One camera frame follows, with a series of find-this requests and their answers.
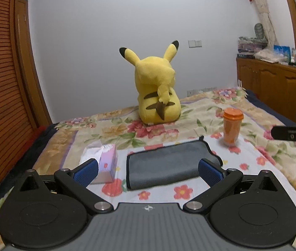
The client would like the orange lidded cup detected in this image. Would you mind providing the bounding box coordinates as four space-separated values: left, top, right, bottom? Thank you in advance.
223 107 244 146

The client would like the yellow Pikachu plush toy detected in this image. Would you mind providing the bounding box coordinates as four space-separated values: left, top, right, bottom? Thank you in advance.
119 40 181 125

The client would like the clutter pile on cabinet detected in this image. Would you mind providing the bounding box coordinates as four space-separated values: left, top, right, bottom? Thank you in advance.
237 23 296 66

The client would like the pink tissue box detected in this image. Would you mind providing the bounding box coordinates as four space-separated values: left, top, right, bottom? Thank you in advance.
79 140 117 184

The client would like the purple and grey towel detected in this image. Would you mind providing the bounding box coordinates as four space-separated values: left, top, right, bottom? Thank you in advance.
126 137 223 190

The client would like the floral bed blanket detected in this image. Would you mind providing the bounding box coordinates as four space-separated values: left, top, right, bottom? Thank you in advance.
0 87 296 251

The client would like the brown louvered wardrobe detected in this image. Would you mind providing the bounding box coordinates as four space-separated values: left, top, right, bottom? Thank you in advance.
0 0 38 231

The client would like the brown wooden sideboard cabinet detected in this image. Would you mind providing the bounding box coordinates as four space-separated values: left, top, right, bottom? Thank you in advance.
236 58 296 122

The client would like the white wall switch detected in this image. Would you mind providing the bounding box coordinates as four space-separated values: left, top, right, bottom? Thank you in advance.
188 40 202 48

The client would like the white strawberry print cloth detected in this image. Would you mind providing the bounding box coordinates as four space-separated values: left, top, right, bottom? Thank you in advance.
87 137 296 207

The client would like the beige patterned curtain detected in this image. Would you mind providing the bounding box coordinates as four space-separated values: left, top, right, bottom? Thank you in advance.
253 0 278 48

